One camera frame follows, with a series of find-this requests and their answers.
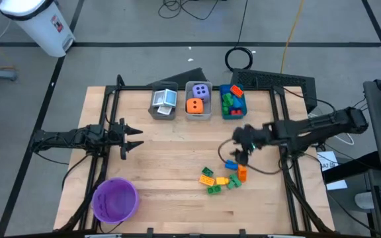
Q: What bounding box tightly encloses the white pedal trash can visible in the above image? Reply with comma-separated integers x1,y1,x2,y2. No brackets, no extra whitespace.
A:
0,0,77,58

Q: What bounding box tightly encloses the tangled black cable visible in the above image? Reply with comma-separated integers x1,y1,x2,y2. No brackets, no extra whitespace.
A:
158,0,222,20

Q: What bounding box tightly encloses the red-orange toy brick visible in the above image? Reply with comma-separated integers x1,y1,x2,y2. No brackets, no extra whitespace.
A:
230,84,245,99

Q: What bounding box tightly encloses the purple plastic bucket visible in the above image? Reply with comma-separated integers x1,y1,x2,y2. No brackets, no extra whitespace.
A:
91,177,141,225

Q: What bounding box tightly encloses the blue plastic bin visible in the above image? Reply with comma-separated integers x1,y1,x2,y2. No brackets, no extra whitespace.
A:
219,83,248,120

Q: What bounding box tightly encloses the long yellow-orange toy brick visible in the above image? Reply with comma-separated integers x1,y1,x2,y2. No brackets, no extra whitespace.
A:
198,174,216,187

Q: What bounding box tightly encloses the large bright green toy brick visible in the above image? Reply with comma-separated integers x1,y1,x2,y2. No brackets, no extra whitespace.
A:
206,184,223,196

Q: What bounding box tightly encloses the coiled black cable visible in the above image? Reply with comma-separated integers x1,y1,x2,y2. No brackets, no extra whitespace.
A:
224,0,254,72

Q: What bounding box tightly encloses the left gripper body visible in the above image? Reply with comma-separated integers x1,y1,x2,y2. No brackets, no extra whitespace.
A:
104,118,128,161

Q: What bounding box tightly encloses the dark grey plastic bin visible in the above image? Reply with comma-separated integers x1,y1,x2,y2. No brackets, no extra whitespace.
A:
148,81,179,121

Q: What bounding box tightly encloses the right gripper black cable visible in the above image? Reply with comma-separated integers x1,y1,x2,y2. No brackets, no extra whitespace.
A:
218,138,283,175

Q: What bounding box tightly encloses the black mesh computer case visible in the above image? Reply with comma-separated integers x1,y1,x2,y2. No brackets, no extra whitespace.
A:
231,67,318,114

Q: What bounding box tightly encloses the orange toy brick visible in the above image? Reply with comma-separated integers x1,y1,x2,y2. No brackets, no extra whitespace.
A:
237,164,249,184

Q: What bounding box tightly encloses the white rounded object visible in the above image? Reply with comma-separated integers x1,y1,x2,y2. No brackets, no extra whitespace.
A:
354,191,376,210

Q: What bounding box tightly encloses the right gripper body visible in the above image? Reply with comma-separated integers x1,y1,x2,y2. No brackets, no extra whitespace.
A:
232,124,274,155

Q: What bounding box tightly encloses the purple foam die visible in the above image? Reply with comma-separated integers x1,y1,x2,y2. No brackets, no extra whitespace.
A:
192,83,210,102

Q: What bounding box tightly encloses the white paper sheet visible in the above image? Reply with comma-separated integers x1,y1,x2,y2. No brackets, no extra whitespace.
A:
316,151,349,191

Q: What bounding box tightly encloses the light grey plastic bin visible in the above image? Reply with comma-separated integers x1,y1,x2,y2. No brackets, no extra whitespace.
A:
184,81,214,121

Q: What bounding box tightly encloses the orange foam die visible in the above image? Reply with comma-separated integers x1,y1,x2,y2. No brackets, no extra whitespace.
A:
186,97,204,114

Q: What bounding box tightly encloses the playing card box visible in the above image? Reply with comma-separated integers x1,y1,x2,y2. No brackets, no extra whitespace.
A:
163,88,179,108
156,104,173,116
151,90,167,107

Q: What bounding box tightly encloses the yellow cable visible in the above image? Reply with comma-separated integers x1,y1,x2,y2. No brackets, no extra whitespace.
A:
279,0,306,74

